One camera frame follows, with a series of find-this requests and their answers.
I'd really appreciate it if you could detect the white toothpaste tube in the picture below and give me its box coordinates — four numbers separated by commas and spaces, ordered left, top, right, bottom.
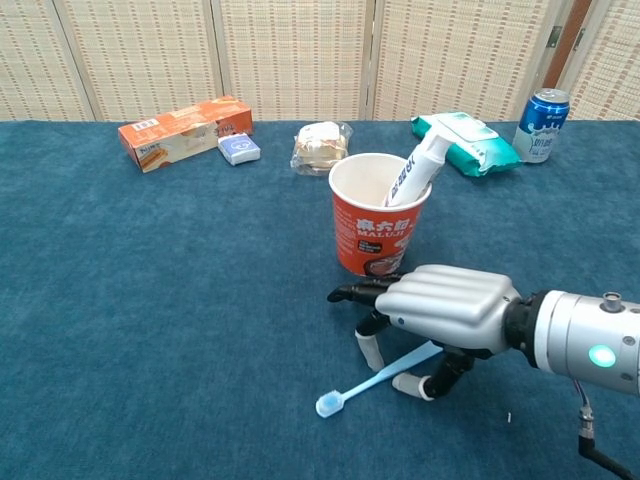
383, 133, 454, 208

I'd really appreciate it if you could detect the light blue toothbrush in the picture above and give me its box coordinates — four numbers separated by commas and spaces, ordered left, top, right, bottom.
315, 341, 445, 419

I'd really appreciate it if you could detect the small blue tissue pack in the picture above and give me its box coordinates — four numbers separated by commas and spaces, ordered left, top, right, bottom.
216, 132, 263, 167

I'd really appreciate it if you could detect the woven bamboo folding screen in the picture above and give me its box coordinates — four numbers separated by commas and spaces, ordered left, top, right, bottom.
557, 0, 640, 121
0, 0, 551, 123

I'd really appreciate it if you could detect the green wet wipes pack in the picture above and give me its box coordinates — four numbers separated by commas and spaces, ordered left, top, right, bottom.
410, 111, 523, 179

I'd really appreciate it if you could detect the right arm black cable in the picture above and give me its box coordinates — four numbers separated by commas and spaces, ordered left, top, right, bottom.
569, 377, 640, 480

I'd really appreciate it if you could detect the blue table cloth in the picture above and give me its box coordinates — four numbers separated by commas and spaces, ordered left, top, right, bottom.
0, 118, 640, 480

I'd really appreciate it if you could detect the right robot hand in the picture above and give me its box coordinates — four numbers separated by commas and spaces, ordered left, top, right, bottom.
326, 264, 524, 403

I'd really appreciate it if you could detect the red paper cup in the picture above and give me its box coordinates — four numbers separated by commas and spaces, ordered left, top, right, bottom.
327, 152, 433, 279

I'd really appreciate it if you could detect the bread in clear bag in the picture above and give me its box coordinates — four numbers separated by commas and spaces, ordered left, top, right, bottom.
289, 120, 354, 178

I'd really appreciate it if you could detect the blue white drink can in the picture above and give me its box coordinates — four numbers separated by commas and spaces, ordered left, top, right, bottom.
511, 87, 572, 165

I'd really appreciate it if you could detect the orange biscuit box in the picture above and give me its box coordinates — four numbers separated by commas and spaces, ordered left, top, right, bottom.
117, 95, 255, 174

